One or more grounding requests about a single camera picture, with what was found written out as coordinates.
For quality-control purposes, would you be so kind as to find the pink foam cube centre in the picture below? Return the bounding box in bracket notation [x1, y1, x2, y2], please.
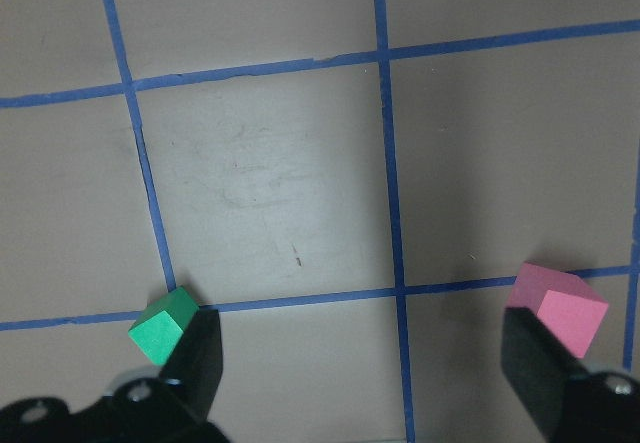
[506, 262, 609, 358]

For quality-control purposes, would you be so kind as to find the green foam cube near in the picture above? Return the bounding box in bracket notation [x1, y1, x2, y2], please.
[128, 287, 199, 366]

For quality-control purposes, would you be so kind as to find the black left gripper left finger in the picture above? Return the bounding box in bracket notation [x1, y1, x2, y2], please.
[159, 309, 223, 421]

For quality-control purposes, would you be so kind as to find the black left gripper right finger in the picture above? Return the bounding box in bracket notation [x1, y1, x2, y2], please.
[500, 307, 588, 438]

